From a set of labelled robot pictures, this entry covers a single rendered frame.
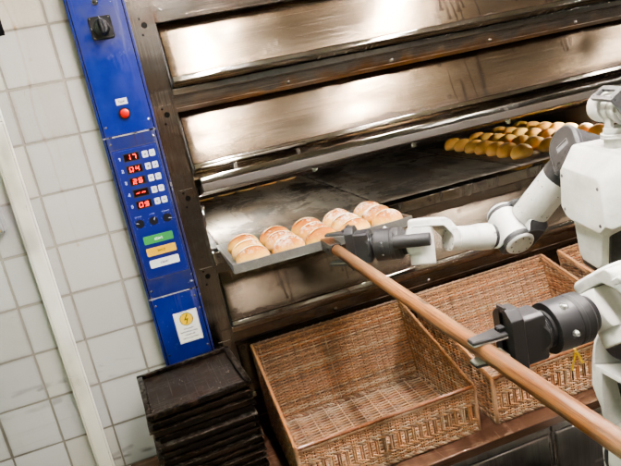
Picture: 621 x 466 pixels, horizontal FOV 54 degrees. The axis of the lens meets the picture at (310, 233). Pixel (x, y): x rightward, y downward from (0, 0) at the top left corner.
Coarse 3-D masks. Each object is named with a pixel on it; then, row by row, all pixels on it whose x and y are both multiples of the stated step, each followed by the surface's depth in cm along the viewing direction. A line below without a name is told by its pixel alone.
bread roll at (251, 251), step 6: (252, 246) 174; (258, 246) 174; (240, 252) 173; (246, 252) 172; (252, 252) 172; (258, 252) 173; (264, 252) 174; (240, 258) 172; (246, 258) 172; (252, 258) 172
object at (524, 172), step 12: (516, 168) 228; (528, 168) 225; (540, 168) 227; (468, 180) 224; (480, 180) 221; (492, 180) 222; (504, 180) 223; (516, 180) 225; (432, 192) 217; (444, 192) 217; (456, 192) 218; (468, 192) 220; (384, 204) 214; (396, 204) 212; (408, 204) 214; (420, 204) 215; (432, 204) 217; (216, 252) 197
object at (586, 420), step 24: (360, 264) 148; (384, 288) 133; (432, 312) 114; (456, 336) 105; (504, 360) 93; (528, 384) 86; (552, 384) 84; (552, 408) 82; (576, 408) 78; (600, 432) 73
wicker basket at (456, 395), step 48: (288, 336) 206; (336, 336) 210; (384, 336) 214; (288, 384) 205; (336, 384) 209; (384, 384) 213; (432, 384) 206; (288, 432) 168; (336, 432) 191; (384, 432) 170; (432, 432) 182
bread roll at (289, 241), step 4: (284, 236) 177; (288, 236) 176; (292, 236) 176; (296, 236) 177; (276, 240) 177; (280, 240) 175; (284, 240) 175; (288, 240) 175; (292, 240) 175; (296, 240) 176; (300, 240) 177; (276, 244) 175; (280, 244) 175; (284, 244) 175; (288, 244) 175; (292, 244) 175; (296, 244) 175; (300, 244) 176; (304, 244) 177; (276, 248) 175; (280, 248) 175; (284, 248) 174; (288, 248) 175; (292, 248) 175; (272, 252) 176
